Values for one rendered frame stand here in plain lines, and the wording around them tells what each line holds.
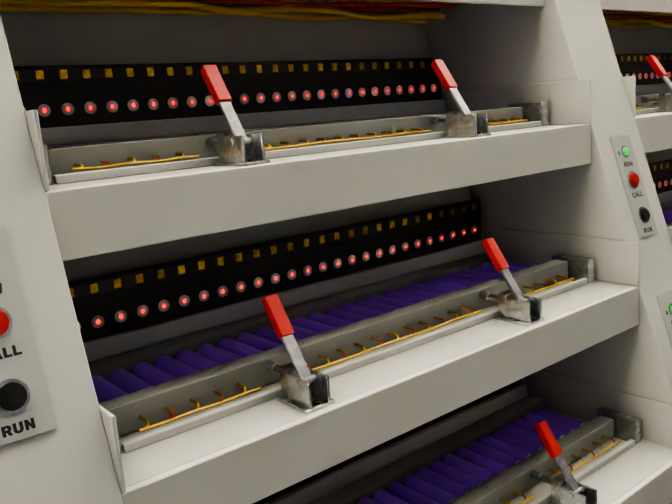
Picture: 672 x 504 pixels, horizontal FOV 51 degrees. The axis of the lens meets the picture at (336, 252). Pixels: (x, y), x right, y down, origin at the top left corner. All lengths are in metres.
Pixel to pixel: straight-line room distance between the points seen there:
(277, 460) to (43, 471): 0.16
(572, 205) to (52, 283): 0.62
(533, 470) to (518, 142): 0.34
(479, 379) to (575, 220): 0.30
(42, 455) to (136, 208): 0.17
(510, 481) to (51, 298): 0.49
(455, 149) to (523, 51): 0.26
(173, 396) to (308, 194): 0.19
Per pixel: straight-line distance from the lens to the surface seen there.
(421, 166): 0.65
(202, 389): 0.57
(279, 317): 0.56
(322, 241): 0.75
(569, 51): 0.89
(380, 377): 0.60
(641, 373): 0.90
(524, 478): 0.79
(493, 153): 0.73
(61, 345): 0.46
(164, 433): 0.53
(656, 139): 1.00
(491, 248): 0.73
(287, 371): 0.56
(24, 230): 0.47
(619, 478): 0.84
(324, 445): 0.55
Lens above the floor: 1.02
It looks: 3 degrees up
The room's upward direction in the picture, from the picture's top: 15 degrees counter-clockwise
